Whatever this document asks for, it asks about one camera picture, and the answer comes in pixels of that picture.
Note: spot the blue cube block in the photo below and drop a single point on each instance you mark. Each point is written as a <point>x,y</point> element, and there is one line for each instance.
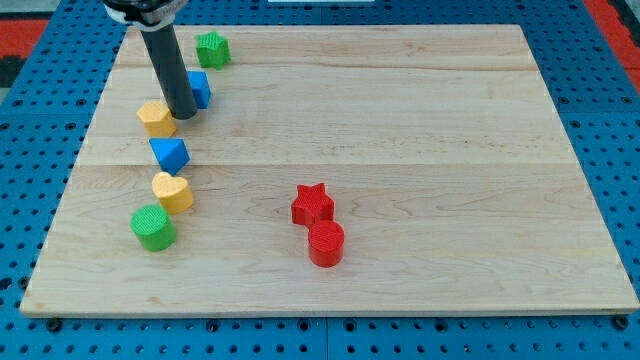
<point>200,88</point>

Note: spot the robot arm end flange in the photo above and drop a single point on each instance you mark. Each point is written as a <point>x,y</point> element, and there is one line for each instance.
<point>146,15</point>

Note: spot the red star block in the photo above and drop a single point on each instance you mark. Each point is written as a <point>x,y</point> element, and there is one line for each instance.
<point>312,205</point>

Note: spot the green star block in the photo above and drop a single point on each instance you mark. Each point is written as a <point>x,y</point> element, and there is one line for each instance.
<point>212,50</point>

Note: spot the light wooden board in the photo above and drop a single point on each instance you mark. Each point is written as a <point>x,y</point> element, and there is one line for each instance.
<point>453,178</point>

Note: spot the red cylinder block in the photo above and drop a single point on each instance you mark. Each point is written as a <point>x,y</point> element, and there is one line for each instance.
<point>326,240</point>

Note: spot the yellow heart block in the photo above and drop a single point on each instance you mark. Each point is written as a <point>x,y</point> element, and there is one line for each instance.
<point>173,192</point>

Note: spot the blue triangle block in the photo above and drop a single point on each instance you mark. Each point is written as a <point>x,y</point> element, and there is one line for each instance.
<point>171,154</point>

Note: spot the green cylinder block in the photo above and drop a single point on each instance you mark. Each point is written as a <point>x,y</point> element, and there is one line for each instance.
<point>153,228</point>

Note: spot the yellow hexagon block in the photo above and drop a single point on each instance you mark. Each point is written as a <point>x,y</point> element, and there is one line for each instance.
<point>156,119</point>

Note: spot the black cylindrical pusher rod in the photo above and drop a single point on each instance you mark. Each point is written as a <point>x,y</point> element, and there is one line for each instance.
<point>166,58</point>

